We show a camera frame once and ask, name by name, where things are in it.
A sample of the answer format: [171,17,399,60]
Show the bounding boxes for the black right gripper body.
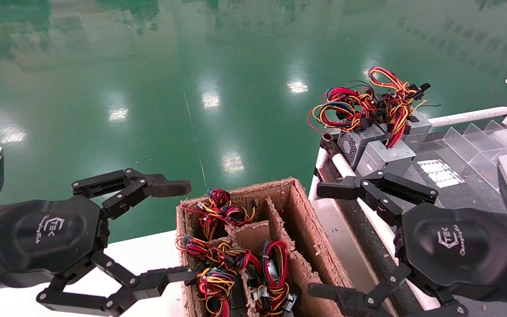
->
[396,203,507,304]

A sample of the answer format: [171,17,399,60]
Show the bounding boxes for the clear acrylic divider tray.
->
[432,118,507,194]

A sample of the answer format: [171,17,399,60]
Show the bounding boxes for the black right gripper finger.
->
[316,170,439,225]
[309,264,467,317]

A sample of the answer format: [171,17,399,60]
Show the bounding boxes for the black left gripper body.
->
[0,195,110,292]

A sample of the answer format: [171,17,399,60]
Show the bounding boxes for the grey power supply mesh grille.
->
[308,86,388,171]

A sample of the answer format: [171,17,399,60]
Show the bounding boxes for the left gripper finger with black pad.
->
[37,251,199,317]

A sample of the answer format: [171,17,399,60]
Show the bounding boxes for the brown cardboard divider box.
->
[175,177,355,317]

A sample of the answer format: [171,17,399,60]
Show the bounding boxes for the power supply with coloured wires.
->
[181,188,257,240]
[247,240,299,317]
[175,235,254,270]
[196,266,237,317]

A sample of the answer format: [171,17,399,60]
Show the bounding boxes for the grey power supply coloured wires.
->
[367,66,441,152]
[355,99,417,179]

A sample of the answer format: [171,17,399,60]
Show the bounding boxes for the short white pipe leg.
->
[308,147,328,201]

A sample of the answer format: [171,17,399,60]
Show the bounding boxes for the left gripper finger dusty pad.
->
[72,168,191,219]

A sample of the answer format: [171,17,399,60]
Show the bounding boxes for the black conveyor mat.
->
[320,130,507,317]

